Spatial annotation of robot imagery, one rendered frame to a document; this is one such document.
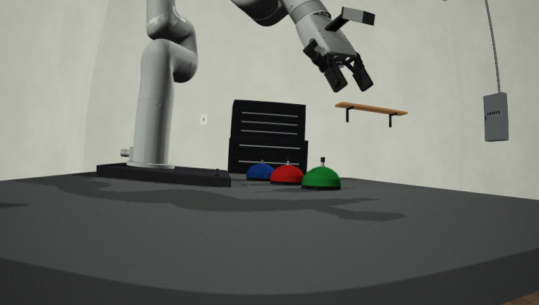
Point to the red dome bell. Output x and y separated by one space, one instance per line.
287 175

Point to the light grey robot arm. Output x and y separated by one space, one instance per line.
174 51

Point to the green dome bell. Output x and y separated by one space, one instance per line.
321 178

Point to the blue bell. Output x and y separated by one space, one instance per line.
260 171

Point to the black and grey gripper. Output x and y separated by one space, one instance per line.
335 48

